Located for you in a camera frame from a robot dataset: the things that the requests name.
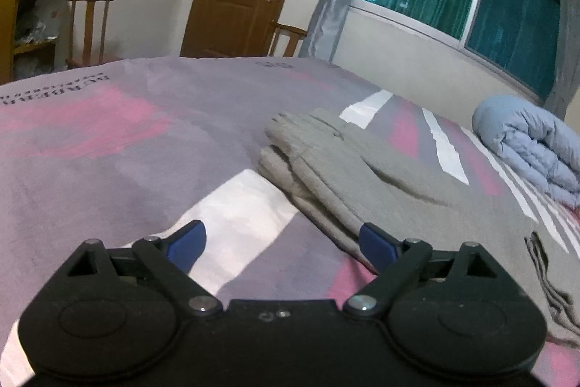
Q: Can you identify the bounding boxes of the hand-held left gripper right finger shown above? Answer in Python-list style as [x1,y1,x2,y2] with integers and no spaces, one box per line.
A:
[343,223,510,319]

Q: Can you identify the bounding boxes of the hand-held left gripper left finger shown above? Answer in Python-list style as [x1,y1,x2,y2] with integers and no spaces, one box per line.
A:
[66,220,224,318]

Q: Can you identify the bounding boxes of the grey pants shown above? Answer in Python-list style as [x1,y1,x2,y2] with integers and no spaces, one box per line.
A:
[257,108,580,345]

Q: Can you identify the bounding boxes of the bed with striped sheet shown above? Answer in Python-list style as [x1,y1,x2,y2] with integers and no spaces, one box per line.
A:
[0,56,580,387]

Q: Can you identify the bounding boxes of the folded light blue duvet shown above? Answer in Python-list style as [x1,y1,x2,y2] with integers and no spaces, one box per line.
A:
[471,94,580,209]

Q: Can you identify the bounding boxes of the wooden chair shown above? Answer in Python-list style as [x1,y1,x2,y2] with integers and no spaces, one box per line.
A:
[66,0,117,69]
[269,23,309,58]

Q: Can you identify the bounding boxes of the grey plastic bag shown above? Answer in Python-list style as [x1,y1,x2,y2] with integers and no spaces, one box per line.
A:
[13,0,70,73]

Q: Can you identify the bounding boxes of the wooden shelf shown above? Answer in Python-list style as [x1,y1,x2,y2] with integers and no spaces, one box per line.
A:
[0,0,70,85]

